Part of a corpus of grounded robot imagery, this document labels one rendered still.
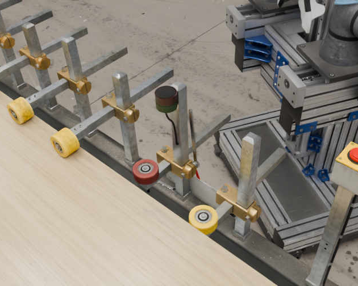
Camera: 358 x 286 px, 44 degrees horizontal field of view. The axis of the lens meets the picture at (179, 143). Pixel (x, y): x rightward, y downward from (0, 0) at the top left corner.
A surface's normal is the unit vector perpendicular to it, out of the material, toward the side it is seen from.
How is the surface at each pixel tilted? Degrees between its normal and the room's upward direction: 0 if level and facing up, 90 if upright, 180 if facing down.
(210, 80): 0
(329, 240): 90
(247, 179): 90
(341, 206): 90
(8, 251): 0
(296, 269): 0
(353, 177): 90
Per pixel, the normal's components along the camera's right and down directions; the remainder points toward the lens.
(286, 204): -0.04, -0.72
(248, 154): -0.67, 0.53
